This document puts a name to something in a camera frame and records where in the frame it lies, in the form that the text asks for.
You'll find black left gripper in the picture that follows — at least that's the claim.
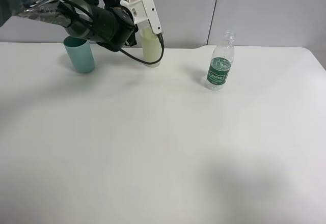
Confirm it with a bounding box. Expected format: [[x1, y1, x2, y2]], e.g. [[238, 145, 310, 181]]
[[103, 0, 138, 52]]

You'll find clear green-label water bottle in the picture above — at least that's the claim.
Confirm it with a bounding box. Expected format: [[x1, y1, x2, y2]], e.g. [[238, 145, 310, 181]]
[[205, 30, 235, 91]]

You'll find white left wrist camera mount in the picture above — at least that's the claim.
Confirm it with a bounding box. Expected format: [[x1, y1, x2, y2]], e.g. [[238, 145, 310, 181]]
[[120, 0, 162, 35]]

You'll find teal plastic cup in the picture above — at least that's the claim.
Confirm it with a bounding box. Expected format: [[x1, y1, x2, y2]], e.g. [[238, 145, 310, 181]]
[[63, 36, 95, 73]]

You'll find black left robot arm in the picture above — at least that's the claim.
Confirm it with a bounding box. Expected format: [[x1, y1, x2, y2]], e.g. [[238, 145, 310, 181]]
[[1, 0, 138, 52]]

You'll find black left camera cable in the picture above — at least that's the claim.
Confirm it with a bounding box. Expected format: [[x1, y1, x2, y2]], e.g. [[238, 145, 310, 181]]
[[57, 0, 165, 65]]

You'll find light green plastic cup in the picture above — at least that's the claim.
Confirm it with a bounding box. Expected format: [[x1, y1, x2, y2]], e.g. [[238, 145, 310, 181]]
[[140, 26, 164, 68]]

